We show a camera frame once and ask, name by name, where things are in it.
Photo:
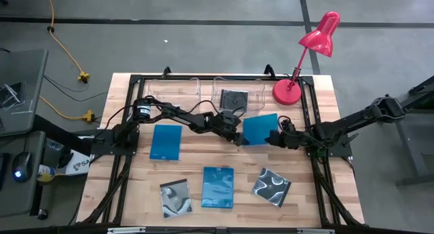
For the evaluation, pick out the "jewel case black-white swirl cover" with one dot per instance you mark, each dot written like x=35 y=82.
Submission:
x=175 y=198
x=271 y=187

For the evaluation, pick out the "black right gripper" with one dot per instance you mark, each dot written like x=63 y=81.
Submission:
x=291 y=137

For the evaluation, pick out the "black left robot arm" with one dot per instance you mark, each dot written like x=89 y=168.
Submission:
x=183 y=118

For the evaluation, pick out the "clear plastic bin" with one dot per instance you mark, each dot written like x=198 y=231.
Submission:
x=257 y=91
x=173 y=88

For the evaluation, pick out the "blue plastic disc case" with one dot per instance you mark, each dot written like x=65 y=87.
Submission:
x=166 y=142
x=217 y=187
x=259 y=129

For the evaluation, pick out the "black computer mouse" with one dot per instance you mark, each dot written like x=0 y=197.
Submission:
x=22 y=166

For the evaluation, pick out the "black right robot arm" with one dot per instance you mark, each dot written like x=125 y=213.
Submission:
x=356 y=120

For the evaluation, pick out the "black metal stand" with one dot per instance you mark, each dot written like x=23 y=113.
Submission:
x=412 y=149

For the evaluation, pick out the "disc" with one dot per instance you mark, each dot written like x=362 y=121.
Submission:
x=234 y=99

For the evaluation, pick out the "black support beam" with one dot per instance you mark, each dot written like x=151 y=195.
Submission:
x=61 y=134

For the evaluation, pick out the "white printed box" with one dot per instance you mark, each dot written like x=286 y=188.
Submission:
x=79 y=166

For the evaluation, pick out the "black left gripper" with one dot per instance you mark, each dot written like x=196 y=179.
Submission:
x=230 y=123

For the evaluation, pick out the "red desk lamp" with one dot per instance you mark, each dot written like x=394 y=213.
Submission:
x=286 y=91

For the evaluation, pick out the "yellow-labelled bottle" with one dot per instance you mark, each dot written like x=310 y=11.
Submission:
x=46 y=173

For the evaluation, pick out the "grey desk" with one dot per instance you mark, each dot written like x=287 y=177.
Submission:
x=23 y=91
x=20 y=196

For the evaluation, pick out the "stack of clear jewel cases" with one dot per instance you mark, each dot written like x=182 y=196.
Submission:
x=10 y=96

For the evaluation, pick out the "black aluminium table frame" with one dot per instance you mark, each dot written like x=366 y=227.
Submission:
x=313 y=101

